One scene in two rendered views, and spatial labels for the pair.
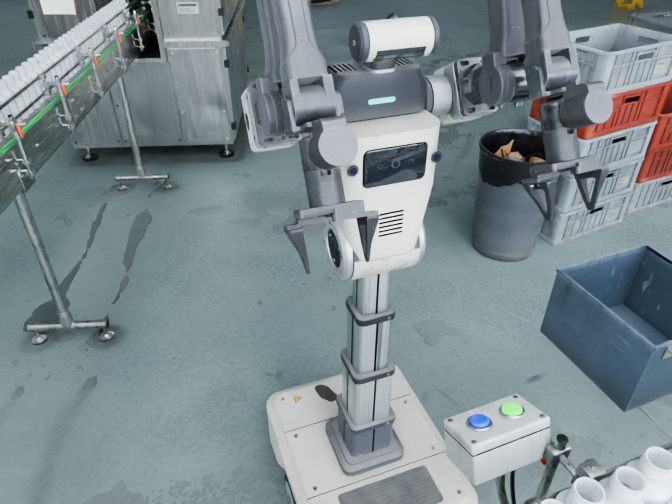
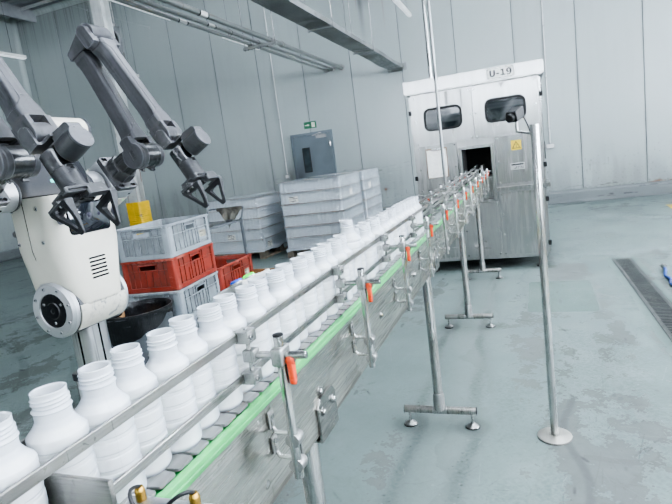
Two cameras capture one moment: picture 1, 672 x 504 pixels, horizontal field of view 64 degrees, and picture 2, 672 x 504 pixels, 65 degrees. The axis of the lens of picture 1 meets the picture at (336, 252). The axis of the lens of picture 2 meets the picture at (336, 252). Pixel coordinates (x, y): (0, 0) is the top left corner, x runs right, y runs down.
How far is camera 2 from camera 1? 0.83 m
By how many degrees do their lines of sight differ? 50
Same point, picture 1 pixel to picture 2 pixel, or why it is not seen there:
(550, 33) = (158, 113)
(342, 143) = (83, 134)
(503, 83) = (141, 149)
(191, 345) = not seen: outside the picture
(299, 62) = (26, 106)
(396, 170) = (91, 220)
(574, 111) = (192, 141)
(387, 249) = (102, 290)
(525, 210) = not seen: hidden behind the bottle
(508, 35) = (131, 127)
